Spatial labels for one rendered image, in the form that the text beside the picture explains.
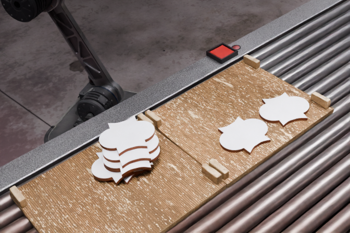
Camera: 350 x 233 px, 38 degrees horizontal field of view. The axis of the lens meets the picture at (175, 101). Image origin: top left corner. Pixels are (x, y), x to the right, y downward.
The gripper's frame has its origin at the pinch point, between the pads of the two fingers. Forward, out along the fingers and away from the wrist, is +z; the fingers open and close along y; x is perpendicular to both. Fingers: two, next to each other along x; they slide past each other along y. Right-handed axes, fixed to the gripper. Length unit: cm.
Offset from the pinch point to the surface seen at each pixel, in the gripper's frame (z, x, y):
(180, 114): 7, -19, -51
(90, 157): -5, -33, -74
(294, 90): 21.8, -13.7, -20.9
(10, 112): 67, 96, -186
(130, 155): -6, -38, -61
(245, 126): 12.0, -27.9, -35.3
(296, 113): 18.5, -24.6, -22.1
